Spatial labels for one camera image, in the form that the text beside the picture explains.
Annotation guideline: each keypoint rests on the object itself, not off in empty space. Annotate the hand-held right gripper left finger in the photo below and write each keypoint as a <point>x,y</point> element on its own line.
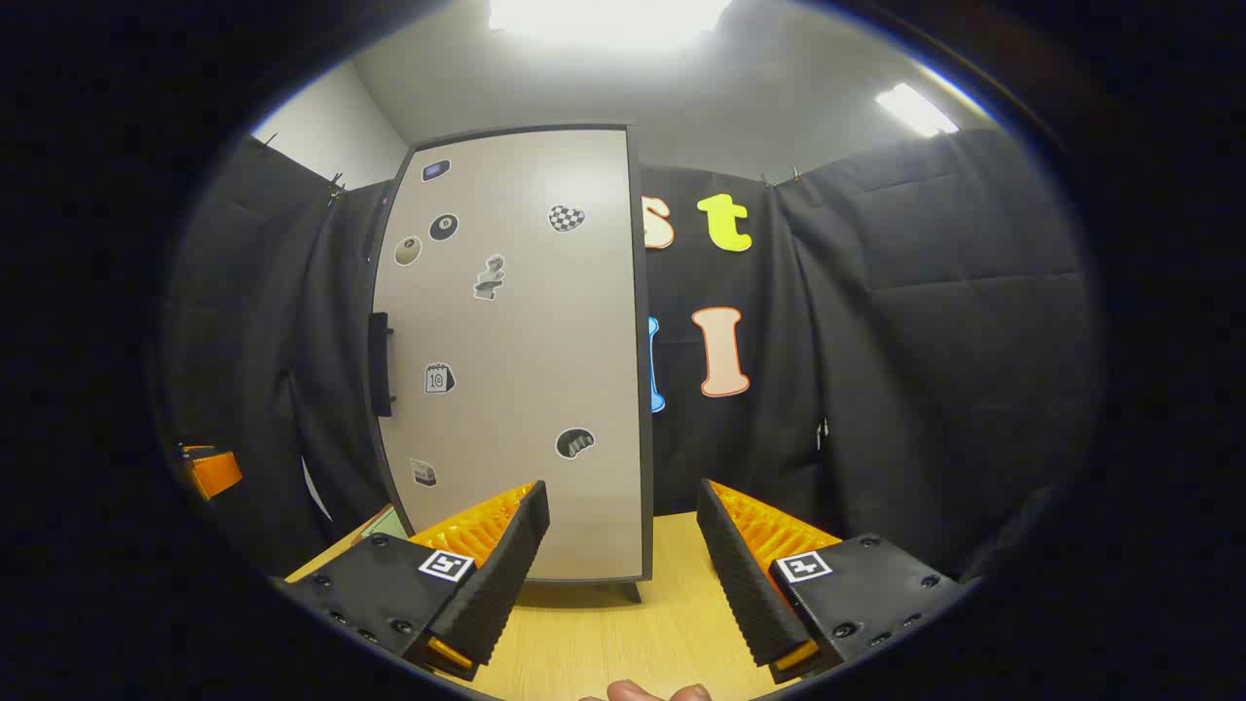
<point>501,570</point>

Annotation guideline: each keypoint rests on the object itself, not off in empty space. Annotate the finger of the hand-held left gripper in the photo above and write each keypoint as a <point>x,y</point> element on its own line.
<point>214,474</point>

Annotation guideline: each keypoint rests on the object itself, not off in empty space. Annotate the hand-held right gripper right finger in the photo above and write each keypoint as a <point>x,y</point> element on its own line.
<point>745,574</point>

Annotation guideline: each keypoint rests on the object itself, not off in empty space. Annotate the dark grey cabinet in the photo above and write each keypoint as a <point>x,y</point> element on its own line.
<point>631,591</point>

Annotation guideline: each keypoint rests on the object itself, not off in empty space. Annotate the light grey cabinet door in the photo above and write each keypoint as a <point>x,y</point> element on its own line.
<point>506,389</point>

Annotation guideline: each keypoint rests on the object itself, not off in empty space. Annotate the black backdrop cloth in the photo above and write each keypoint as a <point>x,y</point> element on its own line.
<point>925,341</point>

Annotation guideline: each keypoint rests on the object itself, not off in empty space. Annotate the ceiling light panel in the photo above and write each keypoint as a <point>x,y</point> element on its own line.
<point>608,19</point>
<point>915,109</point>

